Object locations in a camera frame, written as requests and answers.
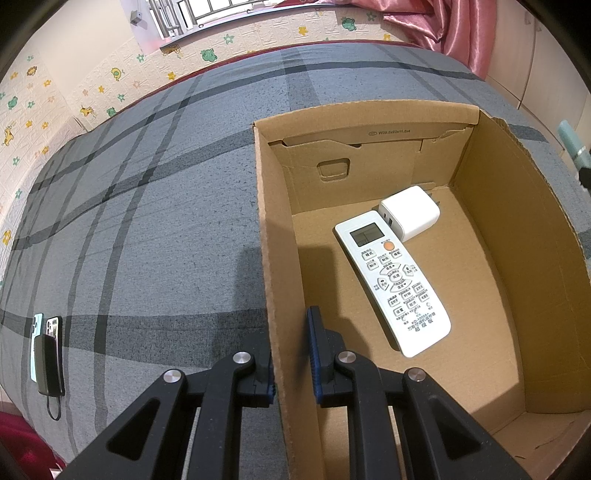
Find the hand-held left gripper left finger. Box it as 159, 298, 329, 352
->
60, 340, 278, 480

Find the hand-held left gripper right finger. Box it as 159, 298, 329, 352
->
307, 305, 532, 480

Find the teal bottle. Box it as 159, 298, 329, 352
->
558, 120, 591, 168

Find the white remote control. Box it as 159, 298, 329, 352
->
334, 211, 452, 358

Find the cardboard box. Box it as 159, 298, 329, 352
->
253, 99, 591, 480

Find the large white charger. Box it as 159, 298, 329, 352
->
379, 186, 441, 243

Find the beige wardrobe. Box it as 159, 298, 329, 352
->
485, 0, 591, 153

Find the black power bank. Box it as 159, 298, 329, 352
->
36, 335, 65, 422

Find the teal phone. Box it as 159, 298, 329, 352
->
30, 314, 44, 383

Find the red cloth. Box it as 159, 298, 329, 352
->
0, 413, 61, 480

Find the pink curtain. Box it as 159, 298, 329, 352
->
382, 0, 497, 79

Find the metal window railing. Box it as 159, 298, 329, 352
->
148, 0, 296, 40

